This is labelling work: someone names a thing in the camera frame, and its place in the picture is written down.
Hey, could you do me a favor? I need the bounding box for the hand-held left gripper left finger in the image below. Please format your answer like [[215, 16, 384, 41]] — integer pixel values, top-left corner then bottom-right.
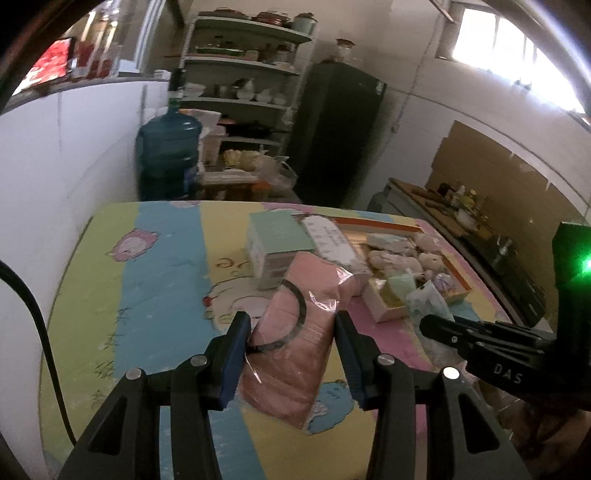
[[58, 311, 252, 480]]

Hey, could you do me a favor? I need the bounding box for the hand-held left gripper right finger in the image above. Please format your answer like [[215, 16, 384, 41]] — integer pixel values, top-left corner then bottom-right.
[[335, 311, 532, 480]]

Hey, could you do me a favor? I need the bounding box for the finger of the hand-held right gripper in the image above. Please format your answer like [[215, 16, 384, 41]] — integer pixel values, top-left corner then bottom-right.
[[455, 318, 557, 346], [419, 314, 490, 360]]

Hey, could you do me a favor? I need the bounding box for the pink cloth packet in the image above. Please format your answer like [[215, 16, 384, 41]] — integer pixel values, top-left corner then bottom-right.
[[238, 251, 365, 432]]

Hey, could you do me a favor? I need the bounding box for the green towel packet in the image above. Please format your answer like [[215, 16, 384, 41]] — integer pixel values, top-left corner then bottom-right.
[[385, 272, 419, 308]]

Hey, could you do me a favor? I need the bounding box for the orange cardboard box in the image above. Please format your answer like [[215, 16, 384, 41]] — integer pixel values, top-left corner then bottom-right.
[[332, 215, 474, 324]]

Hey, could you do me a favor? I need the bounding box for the plush bear purple dress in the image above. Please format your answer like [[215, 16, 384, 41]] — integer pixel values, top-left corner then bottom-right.
[[418, 251, 458, 294]]

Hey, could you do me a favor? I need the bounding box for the black hair band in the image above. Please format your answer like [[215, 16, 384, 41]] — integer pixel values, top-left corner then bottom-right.
[[246, 279, 309, 355]]

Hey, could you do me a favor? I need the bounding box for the beige plush toy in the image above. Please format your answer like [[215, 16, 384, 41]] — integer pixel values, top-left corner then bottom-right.
[[413, 233, 444, 254]]

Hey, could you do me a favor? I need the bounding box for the small clear tissue pack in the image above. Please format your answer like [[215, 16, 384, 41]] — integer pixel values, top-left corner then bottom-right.
[[365, 233, 416, 252]]

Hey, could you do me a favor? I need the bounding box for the grey kitchen counter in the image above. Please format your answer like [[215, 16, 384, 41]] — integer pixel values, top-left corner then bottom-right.
[[369, 178, 555, 328]]

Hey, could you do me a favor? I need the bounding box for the printed cartoon blanket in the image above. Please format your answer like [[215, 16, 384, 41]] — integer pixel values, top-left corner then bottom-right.
[[39, 200, 513, 480]]

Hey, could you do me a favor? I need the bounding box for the white wet wipes pack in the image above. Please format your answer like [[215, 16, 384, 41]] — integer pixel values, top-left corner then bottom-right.
[[300, 216, 370, 278]]

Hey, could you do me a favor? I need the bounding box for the cluster of condiment bottles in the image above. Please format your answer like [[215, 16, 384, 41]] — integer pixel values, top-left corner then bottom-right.
[[436, 182, 490, 232]]

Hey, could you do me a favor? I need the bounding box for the mint green carton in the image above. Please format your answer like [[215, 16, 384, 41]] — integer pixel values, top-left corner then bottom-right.
[[245, 212, 317, 290]]

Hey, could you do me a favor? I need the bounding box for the wooden cutting board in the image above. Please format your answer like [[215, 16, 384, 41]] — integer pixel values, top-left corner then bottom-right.
[[390, 178, 467, 232]]

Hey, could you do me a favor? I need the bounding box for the brown cardboard sheet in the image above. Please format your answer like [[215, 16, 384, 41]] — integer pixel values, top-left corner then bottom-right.
[[425, 120, 591, 333]]

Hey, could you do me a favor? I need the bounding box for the clear plastic food box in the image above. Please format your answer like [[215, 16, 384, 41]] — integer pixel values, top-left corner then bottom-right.
[[203, 172, 259, 186]]

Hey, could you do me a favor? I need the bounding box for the clear plastic bag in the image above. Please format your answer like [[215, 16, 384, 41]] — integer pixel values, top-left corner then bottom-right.
[[259, 154, 298, 190]]

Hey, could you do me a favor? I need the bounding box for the yellow food pile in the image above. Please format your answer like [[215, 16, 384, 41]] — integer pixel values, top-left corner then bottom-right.
[[224, 148, 273, 171]]

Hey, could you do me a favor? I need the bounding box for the white plastic bucket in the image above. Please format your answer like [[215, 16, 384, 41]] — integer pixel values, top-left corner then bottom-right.
[[198, 108, 227, 167]]

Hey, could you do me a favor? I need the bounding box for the dark green refrigerator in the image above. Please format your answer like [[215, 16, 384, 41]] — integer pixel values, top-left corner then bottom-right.
[[288, 62, 387, 208]]

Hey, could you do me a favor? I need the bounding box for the blue water jug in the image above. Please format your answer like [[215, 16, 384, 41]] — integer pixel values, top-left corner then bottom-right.
[[135, 99, 204, 201]]

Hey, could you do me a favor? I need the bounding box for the bright high window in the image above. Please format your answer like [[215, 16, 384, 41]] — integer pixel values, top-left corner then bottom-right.
[[436, 0, 587, 114]]

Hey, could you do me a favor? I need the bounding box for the metal shelf rack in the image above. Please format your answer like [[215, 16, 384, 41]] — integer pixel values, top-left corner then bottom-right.
[[178, 14, 317, 155]]

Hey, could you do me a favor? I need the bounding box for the mint green pot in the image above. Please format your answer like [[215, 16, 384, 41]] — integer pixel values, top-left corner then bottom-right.
[[291, 13, 317, 35]]

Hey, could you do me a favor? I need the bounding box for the stack of red pans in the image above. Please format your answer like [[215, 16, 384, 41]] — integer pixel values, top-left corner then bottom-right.
[[254, 10, 291, 26]]

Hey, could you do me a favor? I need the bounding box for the smartphone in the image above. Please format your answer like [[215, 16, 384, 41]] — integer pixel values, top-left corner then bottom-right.
[[11, 38, 77, 95]]

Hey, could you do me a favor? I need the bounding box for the black cable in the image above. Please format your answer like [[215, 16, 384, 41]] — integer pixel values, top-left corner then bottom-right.
[[0, 261, 77, 446]]

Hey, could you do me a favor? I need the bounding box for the white window frame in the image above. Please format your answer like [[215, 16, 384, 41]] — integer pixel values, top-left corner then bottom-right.
[[92, 0, 169, 75]]

